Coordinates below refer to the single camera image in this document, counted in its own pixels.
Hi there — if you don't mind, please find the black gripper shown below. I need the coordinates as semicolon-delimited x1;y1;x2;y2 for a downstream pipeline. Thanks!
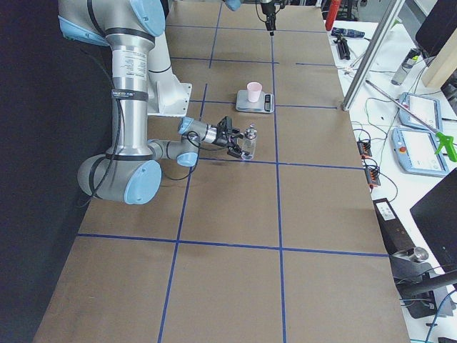
260;0;276;36
215;116;243;158

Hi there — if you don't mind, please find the glass sauce bottle steel spout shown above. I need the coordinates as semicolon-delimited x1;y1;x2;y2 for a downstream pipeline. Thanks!
241;124;257;160

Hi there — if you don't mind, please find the pink paper cup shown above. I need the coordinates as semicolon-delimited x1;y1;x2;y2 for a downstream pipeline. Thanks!
246;81;263;103

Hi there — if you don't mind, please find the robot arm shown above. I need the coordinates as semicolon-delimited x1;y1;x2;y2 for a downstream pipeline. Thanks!
223;0;276;36
59;1;242;204

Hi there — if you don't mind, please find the digital kitchen scale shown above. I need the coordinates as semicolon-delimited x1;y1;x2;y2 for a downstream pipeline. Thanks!
235;89;276;114

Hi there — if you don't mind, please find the red fire extinguisher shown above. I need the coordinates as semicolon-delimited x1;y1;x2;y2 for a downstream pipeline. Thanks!
325;0;341;31

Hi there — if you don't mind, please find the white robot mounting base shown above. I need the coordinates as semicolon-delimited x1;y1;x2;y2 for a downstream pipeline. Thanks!
147;34;192;117

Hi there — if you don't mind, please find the orange black connector box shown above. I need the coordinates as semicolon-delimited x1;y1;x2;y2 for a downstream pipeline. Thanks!
364;167;381;189
356;140;372;159

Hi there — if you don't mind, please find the lower teach pendant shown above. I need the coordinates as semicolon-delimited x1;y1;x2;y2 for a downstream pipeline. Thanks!
391;128;449;177

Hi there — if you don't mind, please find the teach pendant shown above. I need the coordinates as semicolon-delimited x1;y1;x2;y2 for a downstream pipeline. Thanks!
398;92;443;131
391;128;449;177

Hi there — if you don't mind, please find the upper teach pendant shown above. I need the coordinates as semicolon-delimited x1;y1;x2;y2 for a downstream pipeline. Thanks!
398;92;443;131

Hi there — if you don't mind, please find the black box with label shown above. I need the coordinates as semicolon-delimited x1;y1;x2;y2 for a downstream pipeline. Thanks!
373;198;416;255

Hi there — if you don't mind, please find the black monitor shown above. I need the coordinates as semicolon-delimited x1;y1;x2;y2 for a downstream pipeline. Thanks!
410;170;457;272

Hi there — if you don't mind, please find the aluminium frame post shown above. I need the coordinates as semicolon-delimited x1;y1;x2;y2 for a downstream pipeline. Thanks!
341;0;405;111

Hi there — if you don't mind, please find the green handled reacher grabber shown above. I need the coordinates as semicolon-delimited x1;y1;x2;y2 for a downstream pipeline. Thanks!
365;79;457;162

